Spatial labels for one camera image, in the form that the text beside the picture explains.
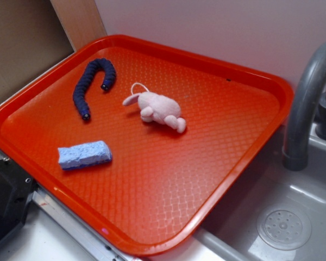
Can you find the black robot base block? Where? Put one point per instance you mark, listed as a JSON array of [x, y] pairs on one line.
[[16, 192]]

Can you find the pink plush bunny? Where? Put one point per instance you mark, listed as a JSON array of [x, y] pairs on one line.
[[156, 108]]

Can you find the orange plastic tray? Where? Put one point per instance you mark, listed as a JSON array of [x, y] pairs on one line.
[[160, 184]]

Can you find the blue rolled cloth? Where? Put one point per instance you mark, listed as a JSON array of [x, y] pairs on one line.
[[84, 155]]

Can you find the dark blue segmented toy worm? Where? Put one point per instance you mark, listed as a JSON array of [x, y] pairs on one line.
[[99, 64]]

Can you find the grey toy sink basin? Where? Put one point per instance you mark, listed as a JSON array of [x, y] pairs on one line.
[[271, 213]]

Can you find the light wooden board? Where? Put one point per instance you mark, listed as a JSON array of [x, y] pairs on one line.
[[80, 20]]

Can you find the grey toy faucet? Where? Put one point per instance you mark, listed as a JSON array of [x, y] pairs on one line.
[[309, 103]]

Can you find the brown cardboard panel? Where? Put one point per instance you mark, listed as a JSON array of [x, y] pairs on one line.
[[32, 40]]

